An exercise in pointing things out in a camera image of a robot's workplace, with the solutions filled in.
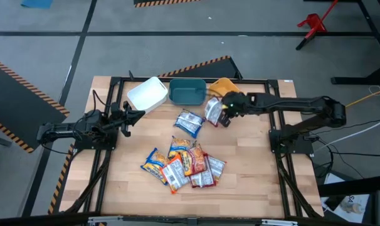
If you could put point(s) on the blue floor mat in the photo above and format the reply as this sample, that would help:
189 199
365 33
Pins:
36 3

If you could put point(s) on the orange Maruchan noodle pack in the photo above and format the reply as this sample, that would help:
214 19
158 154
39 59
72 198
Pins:
174 175
217 168

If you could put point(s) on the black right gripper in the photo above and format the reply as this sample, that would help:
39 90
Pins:
237 103

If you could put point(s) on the white printed poster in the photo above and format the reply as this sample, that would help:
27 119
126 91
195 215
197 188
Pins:
350 201

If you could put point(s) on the white plastic bin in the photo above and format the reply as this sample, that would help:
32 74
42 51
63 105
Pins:
147 94

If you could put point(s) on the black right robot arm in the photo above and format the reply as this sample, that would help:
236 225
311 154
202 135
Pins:
303 103

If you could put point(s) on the silver metal bracket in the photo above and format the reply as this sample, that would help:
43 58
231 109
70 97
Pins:
279 223
105 219

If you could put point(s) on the black yellow hazard tape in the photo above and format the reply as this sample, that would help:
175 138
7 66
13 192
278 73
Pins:
61 179

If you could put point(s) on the blue Maruchan noodle pack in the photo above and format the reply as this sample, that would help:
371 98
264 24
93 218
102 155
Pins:
189 123
154 164
179 146

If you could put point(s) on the black aluminium table frame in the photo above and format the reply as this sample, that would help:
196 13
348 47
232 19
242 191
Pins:
285 188

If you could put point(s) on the black mat with hazard stripes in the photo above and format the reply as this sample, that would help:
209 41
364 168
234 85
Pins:
14 100
165 2
215 69

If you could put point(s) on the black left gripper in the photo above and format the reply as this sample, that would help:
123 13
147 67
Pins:
119 116

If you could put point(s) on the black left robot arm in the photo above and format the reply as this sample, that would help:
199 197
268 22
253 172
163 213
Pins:
67 127

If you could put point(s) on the black desk leg frame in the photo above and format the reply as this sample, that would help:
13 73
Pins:
370 34

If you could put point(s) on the yellow plastic bin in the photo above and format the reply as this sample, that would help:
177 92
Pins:
223 86

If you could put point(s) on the red stand with black foot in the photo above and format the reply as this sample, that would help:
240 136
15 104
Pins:
313 23

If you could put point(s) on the teal plastic bin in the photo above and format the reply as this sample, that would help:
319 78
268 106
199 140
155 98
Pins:
187 92

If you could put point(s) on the black furniture frame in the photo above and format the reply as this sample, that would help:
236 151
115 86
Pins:
353 187

